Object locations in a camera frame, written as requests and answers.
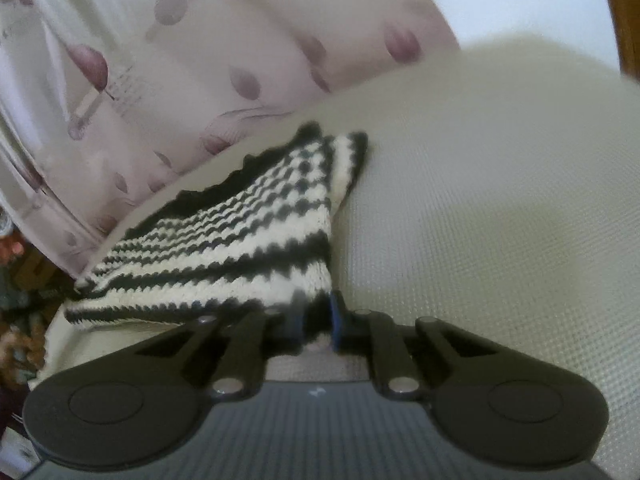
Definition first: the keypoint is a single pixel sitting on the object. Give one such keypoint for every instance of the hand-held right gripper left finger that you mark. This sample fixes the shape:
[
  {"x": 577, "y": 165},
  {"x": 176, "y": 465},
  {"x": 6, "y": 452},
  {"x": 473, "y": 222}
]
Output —
[{"x": 296, "y": 322}]

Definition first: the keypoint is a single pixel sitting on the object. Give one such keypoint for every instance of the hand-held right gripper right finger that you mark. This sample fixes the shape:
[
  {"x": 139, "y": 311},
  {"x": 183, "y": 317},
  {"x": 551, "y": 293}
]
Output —
[{"x": 336, "y": 324}]

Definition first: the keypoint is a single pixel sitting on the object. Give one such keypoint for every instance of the black white striped knit sweater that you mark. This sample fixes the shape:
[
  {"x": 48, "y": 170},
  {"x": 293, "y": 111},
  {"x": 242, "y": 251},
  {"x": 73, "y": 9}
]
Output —
[{"x": 235, "y": 240}]

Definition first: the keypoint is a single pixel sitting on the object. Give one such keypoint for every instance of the beige textured mat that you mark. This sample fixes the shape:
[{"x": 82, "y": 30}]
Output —
[{"x": 475, "y": 200}]

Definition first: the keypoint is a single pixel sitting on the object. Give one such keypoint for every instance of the pink leaf print curtain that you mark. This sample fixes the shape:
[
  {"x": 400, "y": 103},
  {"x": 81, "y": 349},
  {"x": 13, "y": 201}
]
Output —
[{"x": 150, "y": 70}]

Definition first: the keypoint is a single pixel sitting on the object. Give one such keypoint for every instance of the wooden frame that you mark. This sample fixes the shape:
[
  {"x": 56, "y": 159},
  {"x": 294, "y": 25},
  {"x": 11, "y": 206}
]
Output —
[{"x": 622, "y": 15}]

